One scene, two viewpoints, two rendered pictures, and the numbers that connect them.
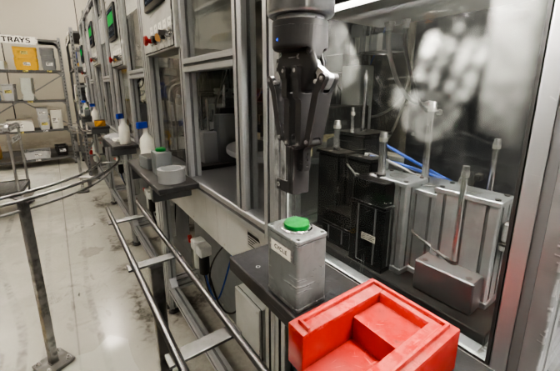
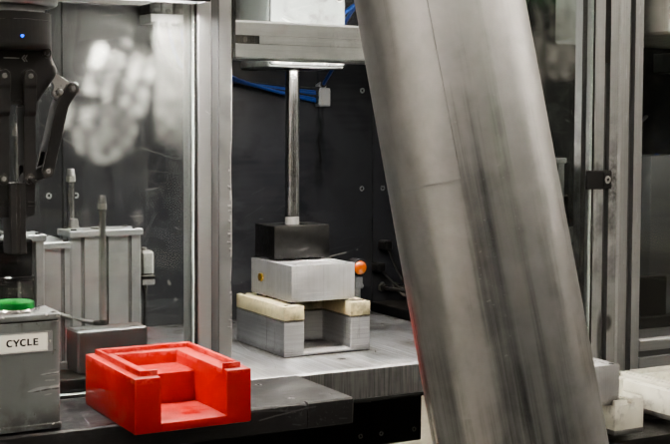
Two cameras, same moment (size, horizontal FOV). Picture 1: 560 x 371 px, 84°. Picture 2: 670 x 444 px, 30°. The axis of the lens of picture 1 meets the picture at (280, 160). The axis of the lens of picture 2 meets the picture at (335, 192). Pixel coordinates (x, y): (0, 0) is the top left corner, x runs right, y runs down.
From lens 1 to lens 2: 1.16 m
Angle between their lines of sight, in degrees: 83
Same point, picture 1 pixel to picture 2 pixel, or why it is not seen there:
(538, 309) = (224, 297)
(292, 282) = (51, 380)
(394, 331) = (166, 368)
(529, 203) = (205, 205)
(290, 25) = (41, 21)
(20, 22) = not seen: outside the picture
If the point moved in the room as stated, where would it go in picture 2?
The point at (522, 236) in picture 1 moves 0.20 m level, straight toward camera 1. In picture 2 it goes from (204, 235) to (322, 248)
